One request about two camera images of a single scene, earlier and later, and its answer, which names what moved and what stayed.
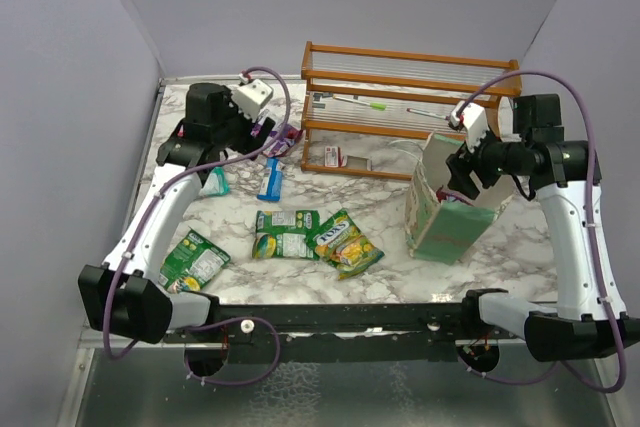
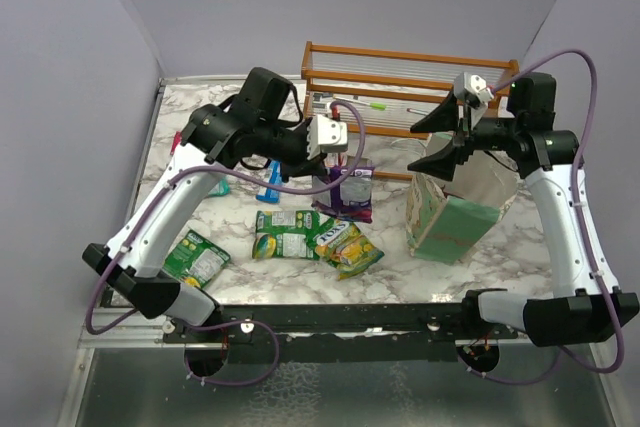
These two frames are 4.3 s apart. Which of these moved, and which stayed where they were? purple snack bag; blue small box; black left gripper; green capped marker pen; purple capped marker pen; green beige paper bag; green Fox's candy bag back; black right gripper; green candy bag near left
Moved: black left gripper; purple snack bag; black right gripper
Stayed: blue small box; purple capped marker pen; green candy bag near left; green capped marker pen; green Fox's candy bag back; green beige paper bag
